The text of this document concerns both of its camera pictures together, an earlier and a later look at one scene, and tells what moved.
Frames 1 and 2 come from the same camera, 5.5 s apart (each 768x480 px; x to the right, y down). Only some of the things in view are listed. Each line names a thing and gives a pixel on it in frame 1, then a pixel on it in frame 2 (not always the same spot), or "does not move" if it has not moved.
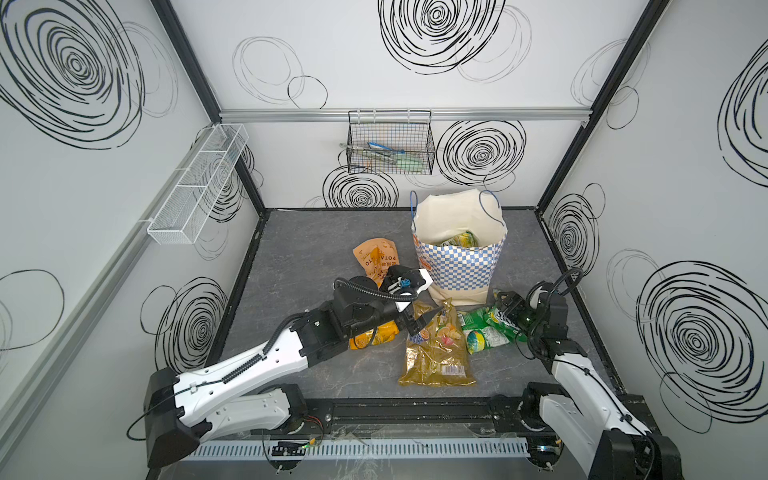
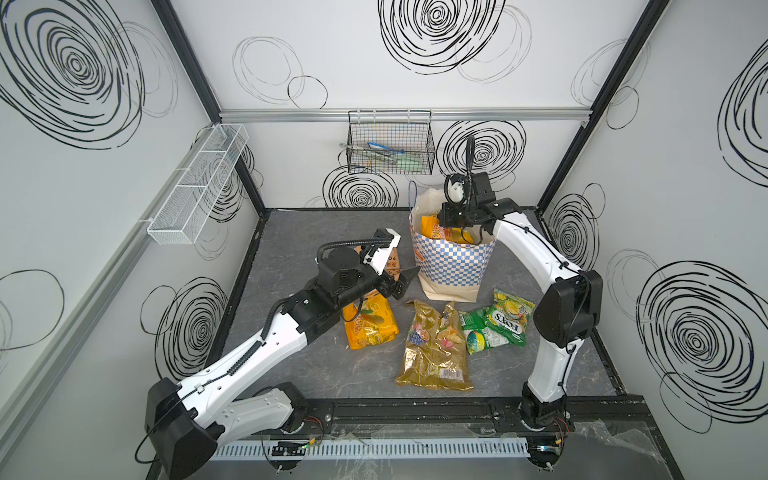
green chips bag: (485, 328) does not move
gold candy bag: (436, 354) does not move
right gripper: (513, 306) -> (452, 218)
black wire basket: (391, 142) does not move
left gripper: (410, 318) -> (390, 284)
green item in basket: (409, 164) does not move
